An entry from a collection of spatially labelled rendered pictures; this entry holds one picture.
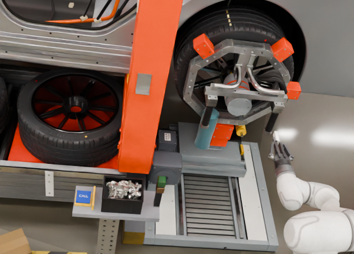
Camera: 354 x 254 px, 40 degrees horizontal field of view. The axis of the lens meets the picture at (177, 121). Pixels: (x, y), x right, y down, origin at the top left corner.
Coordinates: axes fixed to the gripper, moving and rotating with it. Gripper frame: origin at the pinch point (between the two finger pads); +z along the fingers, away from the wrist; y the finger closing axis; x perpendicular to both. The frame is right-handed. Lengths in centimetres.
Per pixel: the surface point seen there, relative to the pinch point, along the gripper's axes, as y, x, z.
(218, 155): -12, -60, 40
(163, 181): -55, -17, -19
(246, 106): -13.7, 2.8, 18.0
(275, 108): -1.6, 10.3, 10.5
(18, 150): -133, -56, 27
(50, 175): -111, -47, 3
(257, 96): -11.5, 14.1, 13.5
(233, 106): -20.5, 1.9, 18.0
